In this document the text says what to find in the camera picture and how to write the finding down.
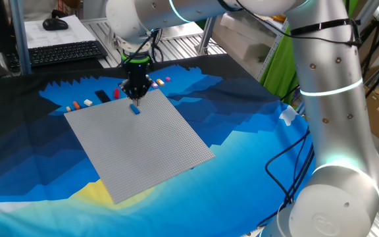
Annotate grey Lego baseplate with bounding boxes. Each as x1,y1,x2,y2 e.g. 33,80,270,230
63,88,216,205

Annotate aluminium frame post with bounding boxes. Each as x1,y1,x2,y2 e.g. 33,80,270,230
9,0,32,76

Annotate black keyboard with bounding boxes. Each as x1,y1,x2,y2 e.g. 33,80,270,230
5,39,109,68

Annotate white paper sheets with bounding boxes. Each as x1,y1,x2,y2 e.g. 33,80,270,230
24,14,97,49

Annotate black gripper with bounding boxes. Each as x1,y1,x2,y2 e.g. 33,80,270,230
118,62,154,107

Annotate black base cables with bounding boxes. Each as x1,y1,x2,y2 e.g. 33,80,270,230
257,126,315,228

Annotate blue mountain print cloth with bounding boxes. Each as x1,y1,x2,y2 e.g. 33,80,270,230
0,53,315,237

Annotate black Lego plate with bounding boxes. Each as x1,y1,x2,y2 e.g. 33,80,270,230
94,89,112,103

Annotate green fabric backdrop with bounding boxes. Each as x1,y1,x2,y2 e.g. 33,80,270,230
260,26,301,96

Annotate black computer mouse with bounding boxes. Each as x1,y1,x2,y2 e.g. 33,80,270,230
42,18,69,32

